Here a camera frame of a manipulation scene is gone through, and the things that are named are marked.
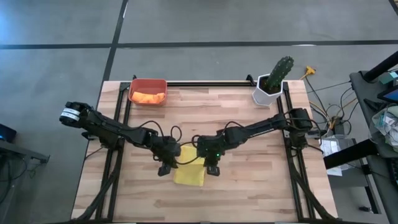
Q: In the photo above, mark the green cactus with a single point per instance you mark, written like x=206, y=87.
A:
x=280, y=73

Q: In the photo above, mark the small black floor object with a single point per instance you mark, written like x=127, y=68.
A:
x=365, y=209

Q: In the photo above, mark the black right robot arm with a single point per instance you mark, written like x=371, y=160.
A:
x=264, y=126

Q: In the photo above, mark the clear plastic bag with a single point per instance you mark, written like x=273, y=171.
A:
x=384, y=124

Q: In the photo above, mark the dark device with blue light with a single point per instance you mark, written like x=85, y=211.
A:
x=7, y=133

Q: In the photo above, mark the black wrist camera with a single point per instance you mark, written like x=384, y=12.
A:
x=213, y=170
x=164, y=170

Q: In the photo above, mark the yellow microfiber towel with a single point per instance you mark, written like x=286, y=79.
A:
x=189, y=174

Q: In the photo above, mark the black side desk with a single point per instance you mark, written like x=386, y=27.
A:
x=362, y=93

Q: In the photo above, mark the small teal box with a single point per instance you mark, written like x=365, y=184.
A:
x=388, y=77

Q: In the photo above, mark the white paper sheets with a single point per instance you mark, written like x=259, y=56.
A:
x=329, y=146

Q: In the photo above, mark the orange plastic basket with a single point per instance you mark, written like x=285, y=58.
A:
x=147, y=84

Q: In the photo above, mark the black camera rig pole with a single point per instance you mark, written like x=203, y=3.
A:
x=382, y=65

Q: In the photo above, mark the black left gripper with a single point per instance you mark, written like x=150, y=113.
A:
x=166, y=149

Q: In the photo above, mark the yellow floor plug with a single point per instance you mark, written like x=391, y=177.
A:
x=310, y=70

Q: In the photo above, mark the white hexagonal plant pot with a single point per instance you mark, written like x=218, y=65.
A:
x=261, y=99

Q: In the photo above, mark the grey side table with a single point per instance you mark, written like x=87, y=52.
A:
x=18, y=151

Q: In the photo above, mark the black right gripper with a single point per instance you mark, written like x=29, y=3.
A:
x=210, y=147

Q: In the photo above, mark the black power strip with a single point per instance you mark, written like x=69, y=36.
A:
x=339, y=127

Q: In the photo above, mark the black aluminium table frame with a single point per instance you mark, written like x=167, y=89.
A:
x=205, y=83

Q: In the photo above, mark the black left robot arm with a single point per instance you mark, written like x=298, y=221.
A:
x=109, y=127

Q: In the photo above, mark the blue screen monitor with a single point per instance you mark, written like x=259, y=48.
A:
x=390, y=96

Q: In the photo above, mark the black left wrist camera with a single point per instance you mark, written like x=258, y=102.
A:
x=164, y=170

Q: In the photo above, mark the orange microfiber towel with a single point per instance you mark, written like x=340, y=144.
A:
x=147, y=98

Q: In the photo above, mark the silver metal bracket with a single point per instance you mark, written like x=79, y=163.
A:
x=287, y=134

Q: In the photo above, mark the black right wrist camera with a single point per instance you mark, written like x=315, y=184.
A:
x=213, y=170

